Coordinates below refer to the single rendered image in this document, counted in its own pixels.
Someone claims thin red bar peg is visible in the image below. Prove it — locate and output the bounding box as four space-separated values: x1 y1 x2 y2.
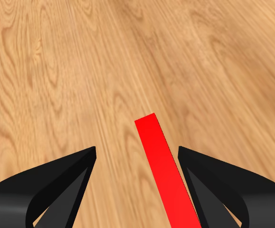
134 113 202 228

